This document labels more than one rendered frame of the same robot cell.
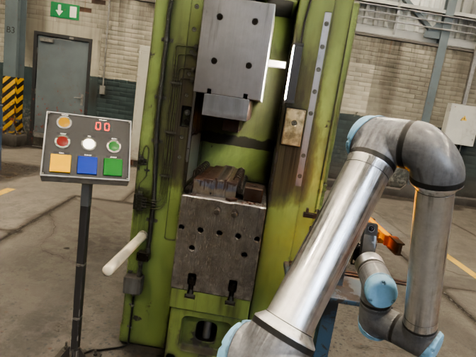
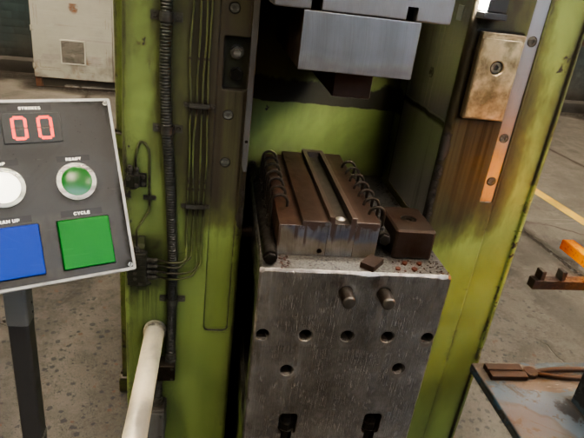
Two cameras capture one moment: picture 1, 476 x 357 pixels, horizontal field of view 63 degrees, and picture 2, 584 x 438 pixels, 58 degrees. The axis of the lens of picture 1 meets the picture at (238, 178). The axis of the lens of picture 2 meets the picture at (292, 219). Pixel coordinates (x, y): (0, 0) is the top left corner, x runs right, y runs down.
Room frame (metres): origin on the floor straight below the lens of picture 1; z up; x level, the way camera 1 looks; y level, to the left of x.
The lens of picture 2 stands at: (0.84, 0.38, 1.42)
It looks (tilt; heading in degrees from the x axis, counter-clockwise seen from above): 25 degrees down; 347
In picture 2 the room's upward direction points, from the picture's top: 7 degrees clockwise
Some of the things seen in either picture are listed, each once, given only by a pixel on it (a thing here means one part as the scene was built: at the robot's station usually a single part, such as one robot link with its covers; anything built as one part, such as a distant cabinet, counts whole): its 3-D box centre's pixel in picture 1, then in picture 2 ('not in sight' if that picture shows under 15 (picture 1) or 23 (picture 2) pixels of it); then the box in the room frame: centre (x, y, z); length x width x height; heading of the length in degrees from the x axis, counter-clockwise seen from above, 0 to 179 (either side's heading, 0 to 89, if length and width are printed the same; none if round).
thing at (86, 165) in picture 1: (87, 165); (13, 253); (1.57, 0.62, 1.01); 0.07 x 0.05 x 0.07; 112
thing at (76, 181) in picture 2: (113, 146); (76, 181); (1.65, 0.54, 1.09); 0.05 x 0.03 x 0.04; 87
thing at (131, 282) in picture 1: (133, 283); (147, 417); (1.87, 0.45, 0.36); 0.09 x 0.07 x 0.12; 87
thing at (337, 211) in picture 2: (225, 173); (325, 181); (1.95, 0.06, 0.99); 0.42 x 0.05 x 0.01; 177
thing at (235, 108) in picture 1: (229, 107); (335, 31); (1.95, 0.09, 1.32); 0.42 x 0.20 x 0.10; 177
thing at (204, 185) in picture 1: (219, 178); (312, 195); (1.95, 0.09, 0.96); 0.42 x 0.20 x 0.09; 177
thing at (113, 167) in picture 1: (112, 167); (86, 242); (1.60, 0.52, 1.01); 0.07 x 0.05 x 0.07; 112
